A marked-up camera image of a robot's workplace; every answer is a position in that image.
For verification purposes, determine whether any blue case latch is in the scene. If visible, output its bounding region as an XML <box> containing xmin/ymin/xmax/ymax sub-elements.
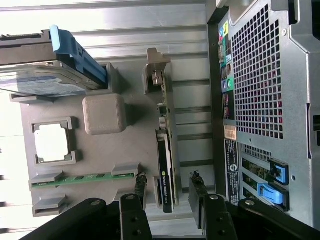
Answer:
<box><xmin>256</xmin><ymin>183</ymin><xmax>288</xmax><ymax>213</ymax></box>

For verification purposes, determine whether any green RAM stick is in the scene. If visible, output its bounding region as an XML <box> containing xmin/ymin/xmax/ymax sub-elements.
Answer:
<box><xmin>31</xmin><ymin>171</ymin><xmax>141</xmax><ymax>188</ymax></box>

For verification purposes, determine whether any grey parts rack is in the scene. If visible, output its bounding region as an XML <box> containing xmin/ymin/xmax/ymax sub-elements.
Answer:
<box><xmin>9</xmin><ymin>62</ymin><xmax>208</xmax><ymax>237</ymax></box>

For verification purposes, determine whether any blue card retention clip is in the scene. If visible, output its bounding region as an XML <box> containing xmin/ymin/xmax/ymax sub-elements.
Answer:
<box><xmin>269</xmin><ymin>159</ymin><xmax>290</xmax><ymax>185</ymax></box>

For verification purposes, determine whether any silver CPU chip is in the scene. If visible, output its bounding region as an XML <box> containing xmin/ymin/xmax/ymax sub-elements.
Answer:
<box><xmin>34</xmin><ymin>122</ymin><xmax>71</xmax><ymax>164</ymax></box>

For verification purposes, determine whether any open black PC case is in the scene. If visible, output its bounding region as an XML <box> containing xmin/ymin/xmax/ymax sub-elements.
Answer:
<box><xmin>206</xmin><ymin>0</ymin><xmax>320</xmax><ymax>230</ymax></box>

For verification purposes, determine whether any hard disk in blue caddy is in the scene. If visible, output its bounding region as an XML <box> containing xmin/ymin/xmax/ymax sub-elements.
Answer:
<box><xmin>0</xmin><ymin>24</ymin><xmax>109</xmax><ymax>99</ymax></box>

